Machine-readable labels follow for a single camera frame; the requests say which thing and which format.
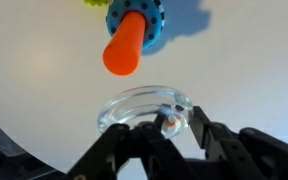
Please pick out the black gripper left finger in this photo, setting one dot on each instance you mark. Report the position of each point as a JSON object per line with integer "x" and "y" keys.
{"x": 134, "y": 153}

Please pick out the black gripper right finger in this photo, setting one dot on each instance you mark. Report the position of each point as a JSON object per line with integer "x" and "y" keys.
{"x": 250, "y": 156}

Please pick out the orange stacking post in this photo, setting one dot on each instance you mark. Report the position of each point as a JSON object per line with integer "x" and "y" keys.
{"x": 125, "y": 46}

